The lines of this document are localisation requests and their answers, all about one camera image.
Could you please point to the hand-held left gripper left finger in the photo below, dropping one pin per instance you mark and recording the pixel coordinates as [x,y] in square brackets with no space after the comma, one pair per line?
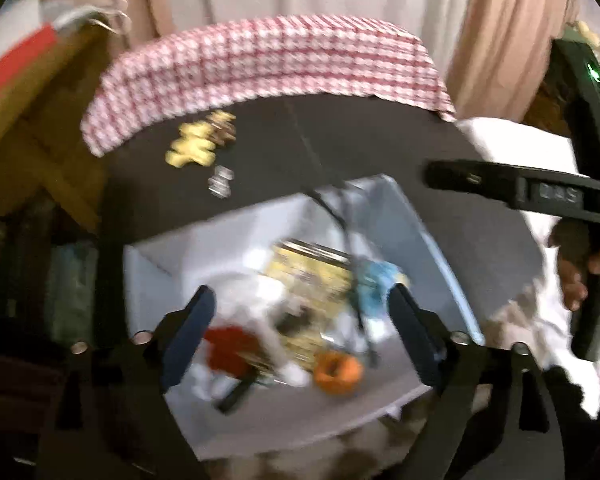
[190,330]

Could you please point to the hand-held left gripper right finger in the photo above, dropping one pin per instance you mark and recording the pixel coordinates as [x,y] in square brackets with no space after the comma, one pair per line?
[415,330]

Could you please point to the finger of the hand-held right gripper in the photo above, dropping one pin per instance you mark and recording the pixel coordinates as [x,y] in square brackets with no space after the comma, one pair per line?
[460,176]

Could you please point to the red bow hair clip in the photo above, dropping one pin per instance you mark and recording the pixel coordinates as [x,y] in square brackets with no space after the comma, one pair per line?
[230,350]

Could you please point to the blue fuzzy hair clip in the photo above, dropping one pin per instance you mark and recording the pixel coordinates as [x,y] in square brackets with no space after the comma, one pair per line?
[375,285]

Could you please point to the orange knitted persimmon clip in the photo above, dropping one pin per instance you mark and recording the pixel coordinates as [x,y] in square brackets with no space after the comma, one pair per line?
[352,372]

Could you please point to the white ribbed hair clip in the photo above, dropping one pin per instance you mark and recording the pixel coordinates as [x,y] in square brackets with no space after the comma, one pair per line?
[260,295]

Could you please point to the white storage box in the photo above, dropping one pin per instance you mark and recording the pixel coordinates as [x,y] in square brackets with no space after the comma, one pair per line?
[190,250]

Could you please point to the gold checkered tin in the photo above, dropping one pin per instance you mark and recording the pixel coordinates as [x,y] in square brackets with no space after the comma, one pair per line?
[310,270]

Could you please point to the dark eyeglasses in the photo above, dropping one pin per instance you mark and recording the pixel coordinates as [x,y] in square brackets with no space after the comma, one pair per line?
[332,212]

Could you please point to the clear plastic hair clip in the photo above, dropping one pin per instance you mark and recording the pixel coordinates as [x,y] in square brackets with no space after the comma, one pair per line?
[221,182]

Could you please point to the person's right hand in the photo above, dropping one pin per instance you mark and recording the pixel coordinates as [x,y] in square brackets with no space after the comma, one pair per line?
[570,250]

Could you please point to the white floral bedsheet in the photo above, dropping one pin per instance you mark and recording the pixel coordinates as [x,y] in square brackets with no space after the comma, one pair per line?
[520,145]

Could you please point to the row of books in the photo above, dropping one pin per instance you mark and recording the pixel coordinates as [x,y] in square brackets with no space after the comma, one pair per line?
[75,285]

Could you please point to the yellow plush toy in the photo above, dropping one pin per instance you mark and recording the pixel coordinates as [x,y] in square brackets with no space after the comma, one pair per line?
[587,32]

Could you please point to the pink curtain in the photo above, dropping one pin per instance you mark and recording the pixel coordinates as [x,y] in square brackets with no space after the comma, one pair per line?
[145,0]
[505,35]

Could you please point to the yellow charm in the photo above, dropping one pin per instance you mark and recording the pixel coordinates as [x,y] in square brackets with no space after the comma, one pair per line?
[190,145]

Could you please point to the brown beaded charm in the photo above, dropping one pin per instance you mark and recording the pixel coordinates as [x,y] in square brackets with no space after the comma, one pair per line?
[222,130]

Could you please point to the red white checked cloth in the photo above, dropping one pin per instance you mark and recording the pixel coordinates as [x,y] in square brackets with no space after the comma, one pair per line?
[260,60]

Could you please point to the red folder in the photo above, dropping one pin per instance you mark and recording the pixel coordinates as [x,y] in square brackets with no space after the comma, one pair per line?
[15,67]

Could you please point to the stack of papers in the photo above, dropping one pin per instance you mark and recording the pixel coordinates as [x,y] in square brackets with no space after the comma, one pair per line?
[30,15]

